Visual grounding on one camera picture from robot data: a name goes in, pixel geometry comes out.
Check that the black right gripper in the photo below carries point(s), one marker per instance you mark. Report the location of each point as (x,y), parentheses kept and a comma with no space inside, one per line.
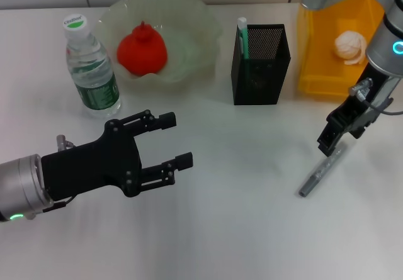
(365,104)

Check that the red-orange toy orange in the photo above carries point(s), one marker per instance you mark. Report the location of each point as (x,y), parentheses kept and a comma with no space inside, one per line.
(141,50)

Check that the white paper ball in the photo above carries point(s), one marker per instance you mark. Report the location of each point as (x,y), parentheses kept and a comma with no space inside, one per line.
(349,47)

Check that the black mesh pen holder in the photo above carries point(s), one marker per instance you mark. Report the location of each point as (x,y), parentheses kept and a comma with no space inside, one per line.
(256,78)

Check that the pale green glass fruit plate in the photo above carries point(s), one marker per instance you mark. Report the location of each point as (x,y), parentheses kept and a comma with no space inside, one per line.
(189,28)

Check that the grey marker pen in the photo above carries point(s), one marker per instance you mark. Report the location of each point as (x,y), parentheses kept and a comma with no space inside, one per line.
(321,171)

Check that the yellow plastic bin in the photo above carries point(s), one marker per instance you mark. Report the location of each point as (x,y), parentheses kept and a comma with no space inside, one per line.
(321,66)

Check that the clear green-label water bottle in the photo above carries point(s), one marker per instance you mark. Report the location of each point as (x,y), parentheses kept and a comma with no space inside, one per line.
(94,81)

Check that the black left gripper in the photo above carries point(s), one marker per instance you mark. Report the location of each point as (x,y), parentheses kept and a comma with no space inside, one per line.
(91,166)

